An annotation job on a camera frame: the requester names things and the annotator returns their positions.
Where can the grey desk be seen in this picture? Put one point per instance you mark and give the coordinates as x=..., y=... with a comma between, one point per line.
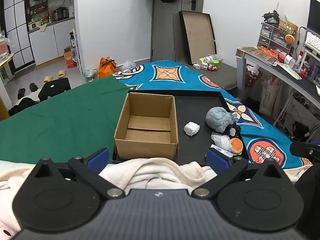
x=287, y=76

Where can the clear plastic bag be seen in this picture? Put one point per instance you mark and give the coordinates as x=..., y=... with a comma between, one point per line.
x=221, y=139

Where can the green bed sheet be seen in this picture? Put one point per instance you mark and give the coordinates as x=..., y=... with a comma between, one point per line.
x=62, y=125

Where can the white kitchen cabinet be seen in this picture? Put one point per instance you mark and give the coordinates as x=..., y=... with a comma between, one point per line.
x=45, y=45

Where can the yellow table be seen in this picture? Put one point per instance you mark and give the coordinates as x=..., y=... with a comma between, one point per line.
x=6, y=62

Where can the yellow label plastic bottle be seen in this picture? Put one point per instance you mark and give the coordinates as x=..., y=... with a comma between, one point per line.
x=207, y=59

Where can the grey door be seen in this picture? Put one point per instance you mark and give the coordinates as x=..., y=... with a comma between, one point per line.
x=165, y=30

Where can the clear greenish bag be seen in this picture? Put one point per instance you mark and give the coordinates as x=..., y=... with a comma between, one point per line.
x=90, y=74

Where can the white charger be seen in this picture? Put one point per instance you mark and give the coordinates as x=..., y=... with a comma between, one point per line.
x=197, y=66

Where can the clear drawer organizer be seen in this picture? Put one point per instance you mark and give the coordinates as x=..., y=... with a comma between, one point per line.
x=272, y=36

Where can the green cup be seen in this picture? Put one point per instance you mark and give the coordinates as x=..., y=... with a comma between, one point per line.
x=216, y=63

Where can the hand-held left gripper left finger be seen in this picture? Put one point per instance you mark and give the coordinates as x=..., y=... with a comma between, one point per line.
x=98, y=158

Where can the black tray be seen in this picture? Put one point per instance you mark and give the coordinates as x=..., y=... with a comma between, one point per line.
x=195, y=110

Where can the clear plastic container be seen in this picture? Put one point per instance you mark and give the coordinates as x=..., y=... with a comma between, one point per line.
x=3, y=46

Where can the pink spotted blanket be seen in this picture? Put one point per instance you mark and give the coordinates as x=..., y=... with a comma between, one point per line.
x=6, y=220

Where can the red bag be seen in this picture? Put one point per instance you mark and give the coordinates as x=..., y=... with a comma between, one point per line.
x=252, y=78

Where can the black monitor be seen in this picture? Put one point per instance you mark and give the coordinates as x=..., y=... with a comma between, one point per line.
x=314, y=15

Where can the black framed glass door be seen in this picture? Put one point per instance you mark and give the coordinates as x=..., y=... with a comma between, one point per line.
x=13, y=30

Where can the white keyboard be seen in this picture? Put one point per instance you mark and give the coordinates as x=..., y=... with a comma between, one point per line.
x=312, y=41

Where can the beige tote bag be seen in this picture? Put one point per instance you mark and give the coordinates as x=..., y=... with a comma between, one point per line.
x=268, y=97

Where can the cream fleece blanket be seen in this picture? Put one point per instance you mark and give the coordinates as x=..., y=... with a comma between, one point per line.
x=155, y=170

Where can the black box under desk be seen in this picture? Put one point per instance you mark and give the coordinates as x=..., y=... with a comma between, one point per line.
x=301, y=130

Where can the black case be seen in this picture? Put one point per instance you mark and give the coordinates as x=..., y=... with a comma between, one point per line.
x=53, y=88

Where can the burger plush toy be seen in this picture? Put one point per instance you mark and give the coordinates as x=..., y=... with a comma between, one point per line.
x=236, y=145

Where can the black shoe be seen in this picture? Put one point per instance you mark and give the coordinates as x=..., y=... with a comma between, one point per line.
x=21, y=92
x=33, y=87

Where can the red label plastic bottle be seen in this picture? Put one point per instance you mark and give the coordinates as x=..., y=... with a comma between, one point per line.
x=285, y=56

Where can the orange cardboard box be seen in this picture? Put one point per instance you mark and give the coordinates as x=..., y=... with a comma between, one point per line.
x=68, y=60

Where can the coat stand pole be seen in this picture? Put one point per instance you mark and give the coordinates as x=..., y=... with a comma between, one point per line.
x=152, y=30

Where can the white paper ball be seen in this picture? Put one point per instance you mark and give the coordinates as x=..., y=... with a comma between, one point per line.
x=191, y=129

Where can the small red toys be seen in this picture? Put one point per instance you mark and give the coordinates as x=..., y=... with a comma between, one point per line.
x=212, y=68

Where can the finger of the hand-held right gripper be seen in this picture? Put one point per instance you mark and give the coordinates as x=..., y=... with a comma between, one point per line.
x=303, y=150

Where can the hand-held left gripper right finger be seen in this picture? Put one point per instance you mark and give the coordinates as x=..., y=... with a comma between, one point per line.
x=217, y=158

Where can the brown cardboard box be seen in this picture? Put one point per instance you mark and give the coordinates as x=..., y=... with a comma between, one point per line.
x=147, y=146

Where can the grey plush cloth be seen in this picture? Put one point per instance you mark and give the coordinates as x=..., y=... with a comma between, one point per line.
x=217, y=118

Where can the orange bag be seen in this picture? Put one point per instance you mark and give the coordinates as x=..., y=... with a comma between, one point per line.
x=106, y=67

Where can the orange round toy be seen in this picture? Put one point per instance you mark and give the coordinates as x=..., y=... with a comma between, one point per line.
x=290, y=38

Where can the black plush toy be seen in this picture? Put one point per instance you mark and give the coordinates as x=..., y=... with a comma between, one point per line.
x=230, y=127

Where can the white storage rack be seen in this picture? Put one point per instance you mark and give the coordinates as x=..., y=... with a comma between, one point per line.
x=77, y=55

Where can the black framed board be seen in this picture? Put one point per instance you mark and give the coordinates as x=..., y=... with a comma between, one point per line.
x=197, y=35

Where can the blue printed blanket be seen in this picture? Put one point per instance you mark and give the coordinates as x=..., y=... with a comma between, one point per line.
x=170, y=85

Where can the woven bamboo basket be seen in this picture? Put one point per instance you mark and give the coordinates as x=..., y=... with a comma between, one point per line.
x=288, y=26

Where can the black spray bottle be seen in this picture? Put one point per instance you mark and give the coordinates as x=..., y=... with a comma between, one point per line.
x=71, y=39

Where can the white kitchen appliance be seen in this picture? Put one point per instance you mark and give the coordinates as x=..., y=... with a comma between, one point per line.
x=33, y=25

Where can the black and white clothes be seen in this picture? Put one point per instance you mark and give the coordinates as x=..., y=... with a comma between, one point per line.
x=25, y=102

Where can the dark model figure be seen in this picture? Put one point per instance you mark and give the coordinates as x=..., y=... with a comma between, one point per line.
x=271, y=17

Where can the small grey plush piece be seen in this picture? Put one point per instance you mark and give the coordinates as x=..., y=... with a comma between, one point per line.
x=234, y=117

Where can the white plastic bag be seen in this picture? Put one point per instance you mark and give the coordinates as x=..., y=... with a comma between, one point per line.
x=128, y=65

